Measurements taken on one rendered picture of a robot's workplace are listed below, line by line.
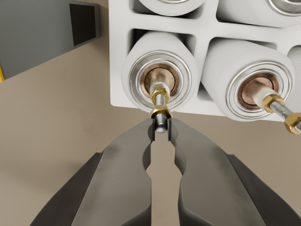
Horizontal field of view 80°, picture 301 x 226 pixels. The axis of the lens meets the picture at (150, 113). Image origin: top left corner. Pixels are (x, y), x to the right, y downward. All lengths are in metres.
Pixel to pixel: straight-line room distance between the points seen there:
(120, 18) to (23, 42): 0.13
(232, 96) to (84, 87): 0.39
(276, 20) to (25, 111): 0.61
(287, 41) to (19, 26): 0.33
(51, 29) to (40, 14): 0.02
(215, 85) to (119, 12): 0.16
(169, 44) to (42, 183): 0.73
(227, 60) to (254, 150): 0.47
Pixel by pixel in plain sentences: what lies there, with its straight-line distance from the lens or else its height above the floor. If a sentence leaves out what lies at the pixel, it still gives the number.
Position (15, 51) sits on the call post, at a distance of 0.21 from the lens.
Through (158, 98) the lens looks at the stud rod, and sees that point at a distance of 0.17.
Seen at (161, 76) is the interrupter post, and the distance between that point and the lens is 0.21.
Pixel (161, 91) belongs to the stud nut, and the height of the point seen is 0.30.
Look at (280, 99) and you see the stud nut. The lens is 0.22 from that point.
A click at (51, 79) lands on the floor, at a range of 0.56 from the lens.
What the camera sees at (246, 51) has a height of 0.24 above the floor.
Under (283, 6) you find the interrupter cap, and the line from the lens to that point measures 0.24.
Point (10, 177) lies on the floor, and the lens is 0.88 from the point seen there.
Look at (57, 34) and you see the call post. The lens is 0.28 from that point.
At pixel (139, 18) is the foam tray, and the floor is 0.18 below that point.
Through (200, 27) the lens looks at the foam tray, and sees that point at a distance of 0.29.
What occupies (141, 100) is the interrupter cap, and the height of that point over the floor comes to 0.25.
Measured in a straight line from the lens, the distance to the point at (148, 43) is 0.21.
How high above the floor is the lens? 0.46
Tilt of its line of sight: 61 degrees down
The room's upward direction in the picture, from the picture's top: 177 degrees counter-clockwise
